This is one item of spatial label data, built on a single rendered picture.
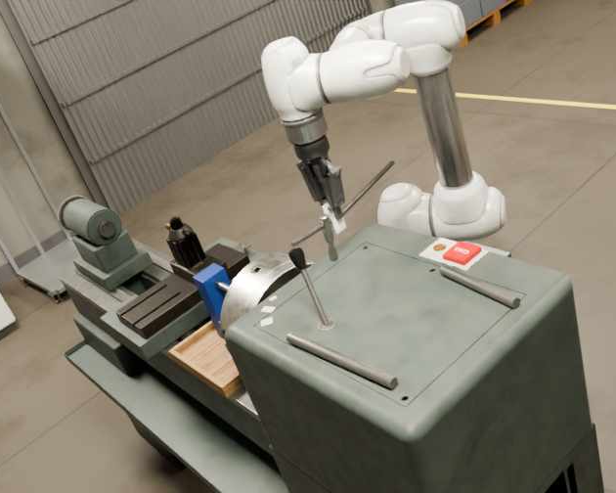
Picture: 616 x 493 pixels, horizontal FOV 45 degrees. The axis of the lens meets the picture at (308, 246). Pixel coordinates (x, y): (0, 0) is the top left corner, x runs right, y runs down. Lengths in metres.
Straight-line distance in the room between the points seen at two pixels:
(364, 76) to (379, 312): 0.47
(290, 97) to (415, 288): 0.46
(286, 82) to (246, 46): 4.73
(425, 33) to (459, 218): 0.58
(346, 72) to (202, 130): 4.60
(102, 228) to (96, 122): 2.87
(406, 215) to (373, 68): 0.91
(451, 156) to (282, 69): 0.81
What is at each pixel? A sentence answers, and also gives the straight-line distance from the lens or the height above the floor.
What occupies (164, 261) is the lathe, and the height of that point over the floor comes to 0.86.
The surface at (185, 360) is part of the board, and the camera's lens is 2.22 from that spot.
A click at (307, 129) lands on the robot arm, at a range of 1.55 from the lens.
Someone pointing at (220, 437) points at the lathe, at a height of 0.54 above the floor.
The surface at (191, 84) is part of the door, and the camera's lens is 5.94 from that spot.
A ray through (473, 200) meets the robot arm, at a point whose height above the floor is 1.04.
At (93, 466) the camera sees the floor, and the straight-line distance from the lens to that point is 3.55.
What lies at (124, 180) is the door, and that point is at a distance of 5.73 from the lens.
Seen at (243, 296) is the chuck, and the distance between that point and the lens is 1.79.
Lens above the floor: 2.14
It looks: 29 degrees down
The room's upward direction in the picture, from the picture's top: 19 degrees counter-clockwise
